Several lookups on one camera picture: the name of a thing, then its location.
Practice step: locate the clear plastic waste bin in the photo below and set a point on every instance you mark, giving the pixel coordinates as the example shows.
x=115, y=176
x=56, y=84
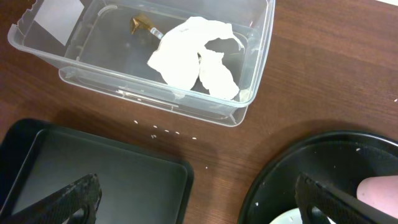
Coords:
x=91, y=45

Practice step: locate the white tissue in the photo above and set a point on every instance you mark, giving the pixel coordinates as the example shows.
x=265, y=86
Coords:
x=182, y=57

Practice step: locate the grey plate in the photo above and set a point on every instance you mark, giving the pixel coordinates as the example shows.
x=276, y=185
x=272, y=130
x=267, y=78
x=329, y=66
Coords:
x=292, y=216

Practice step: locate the round black serving tray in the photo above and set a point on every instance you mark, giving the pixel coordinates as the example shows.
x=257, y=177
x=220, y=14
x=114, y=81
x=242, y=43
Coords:
x=341, y=158

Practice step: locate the brown snack wrapper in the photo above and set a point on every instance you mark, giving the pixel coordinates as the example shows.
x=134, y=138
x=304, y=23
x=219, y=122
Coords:
x=141, y=21

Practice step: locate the black rectangular tray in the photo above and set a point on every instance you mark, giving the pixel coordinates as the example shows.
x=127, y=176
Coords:
x=138, y=185

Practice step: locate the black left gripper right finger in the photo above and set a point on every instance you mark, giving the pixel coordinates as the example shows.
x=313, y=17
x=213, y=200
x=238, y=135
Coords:
x=319, y=202

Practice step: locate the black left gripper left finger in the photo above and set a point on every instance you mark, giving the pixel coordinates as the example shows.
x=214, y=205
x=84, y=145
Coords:
x=77, y=202

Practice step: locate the pink cup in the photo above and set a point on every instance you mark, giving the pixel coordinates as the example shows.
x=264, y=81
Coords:
x=379, y=193

